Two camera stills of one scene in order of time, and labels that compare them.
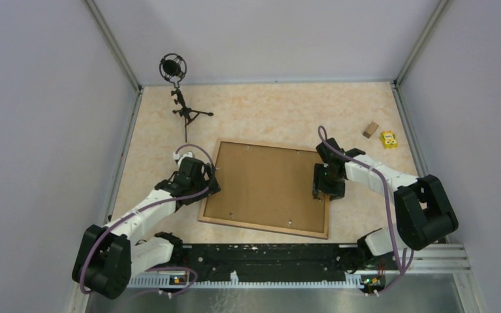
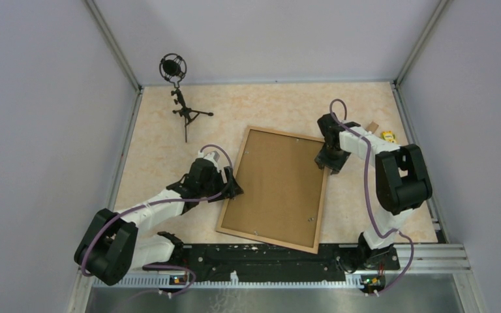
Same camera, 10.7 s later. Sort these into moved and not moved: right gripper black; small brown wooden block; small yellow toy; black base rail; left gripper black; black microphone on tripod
Moved: left gripper black; right gripper black
Not moved: black base rail; small brown wooden block; small yellow toy; black microphone on tripod
